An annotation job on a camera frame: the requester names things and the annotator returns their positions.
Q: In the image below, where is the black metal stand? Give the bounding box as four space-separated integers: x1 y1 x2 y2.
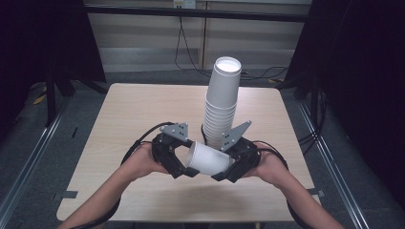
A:
44 65 76 128

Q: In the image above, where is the bundle of black cables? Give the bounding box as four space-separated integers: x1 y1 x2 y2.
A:
297 90 329 156

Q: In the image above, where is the black horizontal bar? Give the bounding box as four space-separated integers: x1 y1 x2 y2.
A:
83 4 310 23

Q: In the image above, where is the single white paper cup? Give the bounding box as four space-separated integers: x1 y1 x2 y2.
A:
184 140 234 177

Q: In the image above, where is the yellow object on floor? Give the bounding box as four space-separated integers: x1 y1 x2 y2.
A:
32 91 48 106

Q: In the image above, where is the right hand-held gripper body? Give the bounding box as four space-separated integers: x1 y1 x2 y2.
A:
220 119 263 184

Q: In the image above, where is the person's left hand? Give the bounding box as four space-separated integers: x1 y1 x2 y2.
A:
124 142 169 184

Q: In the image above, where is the stack of white paper cups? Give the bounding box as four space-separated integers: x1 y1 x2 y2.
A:
202 55 243 151

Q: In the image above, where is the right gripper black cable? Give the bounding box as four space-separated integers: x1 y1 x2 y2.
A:
252 140 314 229

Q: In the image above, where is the black wire cup holder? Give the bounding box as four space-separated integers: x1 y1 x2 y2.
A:
200 123 209 146

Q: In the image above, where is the grey tape piece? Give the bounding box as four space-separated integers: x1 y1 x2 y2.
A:
307 187 326 198
60 190 79 200

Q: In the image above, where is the person's right hand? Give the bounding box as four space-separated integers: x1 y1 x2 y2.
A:
243 141 290 189

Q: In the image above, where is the dark curtain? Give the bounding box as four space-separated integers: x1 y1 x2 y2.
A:
284 0 405 203
0 0 107 141

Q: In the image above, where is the metal floor rail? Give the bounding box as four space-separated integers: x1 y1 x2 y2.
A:
297 101 371 229
0 96 71 220

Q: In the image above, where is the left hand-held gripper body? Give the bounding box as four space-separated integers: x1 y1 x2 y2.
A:
151 121 193 179

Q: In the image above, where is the black hanging wall cable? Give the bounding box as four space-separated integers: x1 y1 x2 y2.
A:
174 15 214 78

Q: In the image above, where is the black cable on floor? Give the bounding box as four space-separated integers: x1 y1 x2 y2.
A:
239 65 289 81

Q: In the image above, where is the white wall power outlet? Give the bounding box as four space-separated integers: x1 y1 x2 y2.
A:
173 0 197 10

